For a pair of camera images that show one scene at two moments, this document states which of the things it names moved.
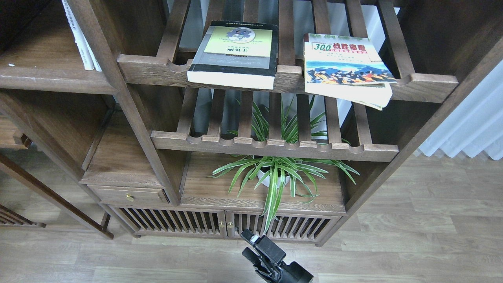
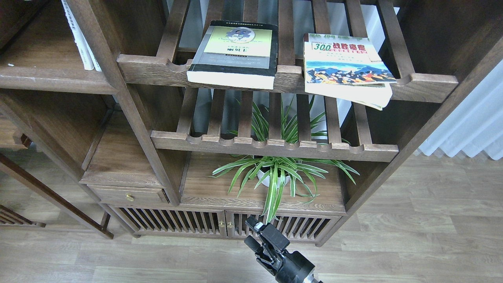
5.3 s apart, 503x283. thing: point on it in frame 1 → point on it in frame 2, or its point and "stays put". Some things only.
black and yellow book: x=235 y=54 stays put
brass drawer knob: x=130 y=198 stays put
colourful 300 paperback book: x=347 y=68 stays put
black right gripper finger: x=259 y=265 → x=272 y=267
